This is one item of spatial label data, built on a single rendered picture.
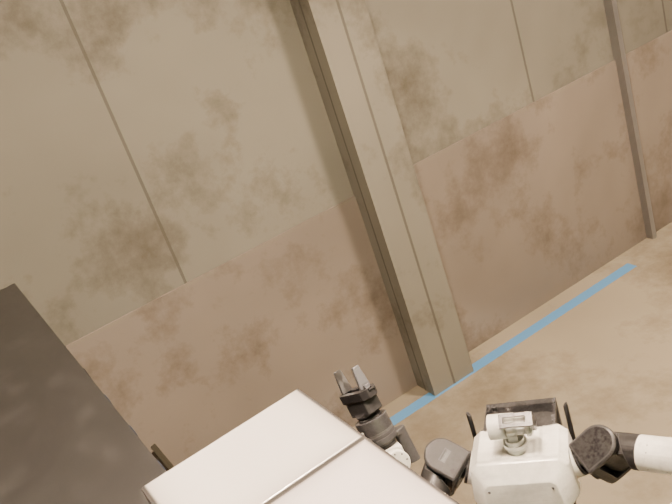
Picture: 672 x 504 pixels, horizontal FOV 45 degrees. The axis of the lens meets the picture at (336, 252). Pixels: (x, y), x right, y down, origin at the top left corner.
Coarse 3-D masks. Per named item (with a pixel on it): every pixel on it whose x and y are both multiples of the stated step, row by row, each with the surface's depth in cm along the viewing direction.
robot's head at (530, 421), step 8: (504, 416) 210; (512, 416) 209; (520, 416) 209; (528, 416) 207; (504, 424) 209; (512, 424) 208; (520, 424) 207; (528, 424) 206; (536, 424) 212; (528, 432) 208
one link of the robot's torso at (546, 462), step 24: (504, 408) 233; (528, 408) 229; (552, 408) 226; (480, 432) 226; (552, 432) 217; (480, 456) 218; (504, 456) 215; (528, 456) 212; (552, 456) 209; (480, 480) 214; (504, 480) 211; (528, 480) 209; (552, 480) 207; (576, 480) 211
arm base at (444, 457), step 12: (432, 444) 223; (444, 444) 223; (456, 444) 223; (432, 456) 221; (444, 456) 221; (456, 456) 221; (468, 456) 221; (432, 468) 220; (444, 468) 219; (456, 468) 219; (456, 480) 220
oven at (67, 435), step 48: (0, 336) 207; (48, 336) 197; (0, 384) 181; (48, 384) 174; (0, 432) 161; (48, 432) 155; (96, 432) 150; (0, 480) 145; (48, 480) 140; (96, 480) 136; (144, 480) 132
